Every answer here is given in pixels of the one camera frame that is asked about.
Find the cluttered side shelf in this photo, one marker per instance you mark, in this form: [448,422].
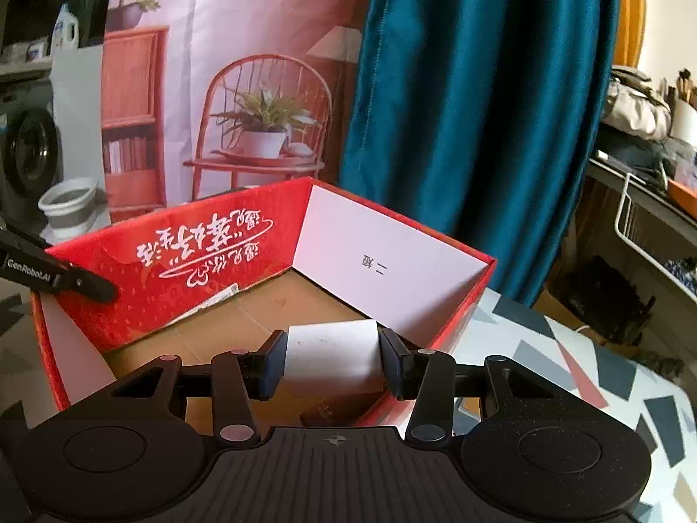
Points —
[653,201]

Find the orange tray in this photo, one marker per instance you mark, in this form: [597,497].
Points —
[683,192]

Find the wall poster with red chair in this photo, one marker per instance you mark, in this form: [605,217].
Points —
[228,54]

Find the teal curtain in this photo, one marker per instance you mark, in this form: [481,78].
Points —
[463,120]

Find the geometric patterned tablecloth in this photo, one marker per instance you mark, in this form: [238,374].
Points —
[572,370]

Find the red cardboard box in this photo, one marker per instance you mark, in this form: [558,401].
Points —
[207,261]

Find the yellow curtain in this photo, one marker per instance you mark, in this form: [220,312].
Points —
[633,5]

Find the white detergent bottle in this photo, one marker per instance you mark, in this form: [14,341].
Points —
[65,30]

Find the dark bag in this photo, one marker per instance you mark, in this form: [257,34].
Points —
[604,305]

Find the washing machine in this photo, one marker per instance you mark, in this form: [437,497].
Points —
[27,147]

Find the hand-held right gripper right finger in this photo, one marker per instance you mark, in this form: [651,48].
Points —
[393,366]

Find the white brush holder cup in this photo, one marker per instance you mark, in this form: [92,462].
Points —
[683,119]

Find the blue white patterned pouch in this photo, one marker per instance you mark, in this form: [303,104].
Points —
[683,277]

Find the white cloth bag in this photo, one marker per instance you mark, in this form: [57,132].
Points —
[634,106]

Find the white plastic bucket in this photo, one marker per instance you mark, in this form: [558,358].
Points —
[68,204]

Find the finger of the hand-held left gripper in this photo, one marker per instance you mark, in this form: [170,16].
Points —
[81,283]

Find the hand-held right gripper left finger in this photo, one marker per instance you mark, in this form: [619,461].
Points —
[271,366]

